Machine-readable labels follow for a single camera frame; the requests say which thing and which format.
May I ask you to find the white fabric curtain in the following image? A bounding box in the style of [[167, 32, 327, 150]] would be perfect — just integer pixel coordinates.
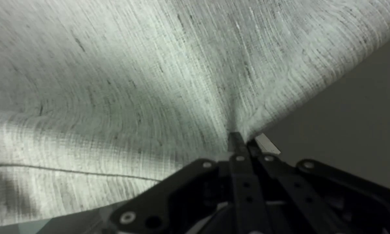
[[0, 0, 390, 226]]

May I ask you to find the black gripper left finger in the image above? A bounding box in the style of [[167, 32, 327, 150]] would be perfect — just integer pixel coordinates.
[[229, 132, 272, 234]]

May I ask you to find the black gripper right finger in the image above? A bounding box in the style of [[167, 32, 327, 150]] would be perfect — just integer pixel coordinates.
[[248, 134, 348, 234]]

